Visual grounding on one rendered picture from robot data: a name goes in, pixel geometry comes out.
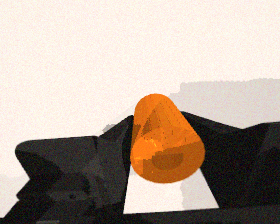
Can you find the orange knob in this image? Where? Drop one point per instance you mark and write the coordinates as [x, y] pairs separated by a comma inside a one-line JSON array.
[[164, 148]]

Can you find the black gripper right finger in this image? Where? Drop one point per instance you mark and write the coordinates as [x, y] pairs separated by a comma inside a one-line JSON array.
[[234, 157]]

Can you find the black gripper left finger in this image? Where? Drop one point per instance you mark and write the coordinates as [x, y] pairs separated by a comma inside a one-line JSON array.
[[107, 157]]

